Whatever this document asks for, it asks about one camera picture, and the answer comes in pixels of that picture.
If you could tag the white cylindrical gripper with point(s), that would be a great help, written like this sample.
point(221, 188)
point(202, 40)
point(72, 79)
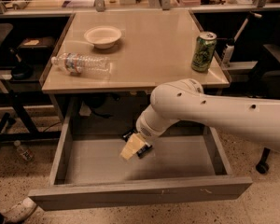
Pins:
point(144, 126)

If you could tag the dark blue snack bar wrapper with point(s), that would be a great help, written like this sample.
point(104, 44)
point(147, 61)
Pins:
point(143, 150)

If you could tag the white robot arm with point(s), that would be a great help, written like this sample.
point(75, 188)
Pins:
point(256, 120)

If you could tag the open grey drawer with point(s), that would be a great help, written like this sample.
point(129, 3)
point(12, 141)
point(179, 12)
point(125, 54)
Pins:
point(186, 164)

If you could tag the beige counter cabinet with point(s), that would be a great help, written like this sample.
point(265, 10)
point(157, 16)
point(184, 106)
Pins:
point(156, 47)

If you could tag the clear plastic water bottle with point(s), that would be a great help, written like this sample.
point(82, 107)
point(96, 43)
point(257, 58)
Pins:
point(78, 64)

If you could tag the small bottle on floor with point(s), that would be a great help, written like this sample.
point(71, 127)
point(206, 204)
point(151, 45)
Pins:
point(23, 150)

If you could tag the white paper bowl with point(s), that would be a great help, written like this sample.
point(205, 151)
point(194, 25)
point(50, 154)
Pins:
point(103, 37)

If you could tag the green drink can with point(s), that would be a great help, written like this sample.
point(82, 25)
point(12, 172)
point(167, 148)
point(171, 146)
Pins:
point(204, 51)

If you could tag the black round floor device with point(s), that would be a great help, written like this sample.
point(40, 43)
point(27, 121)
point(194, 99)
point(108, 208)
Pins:
point(21, 70)

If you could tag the black box under bench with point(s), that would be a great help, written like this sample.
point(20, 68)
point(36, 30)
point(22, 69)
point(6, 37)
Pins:
point(35, 51)

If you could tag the white sneaker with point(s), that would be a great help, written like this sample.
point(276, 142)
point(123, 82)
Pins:
point(19, 212)

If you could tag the black office chair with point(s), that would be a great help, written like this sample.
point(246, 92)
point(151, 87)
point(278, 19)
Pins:
point(265, 76)

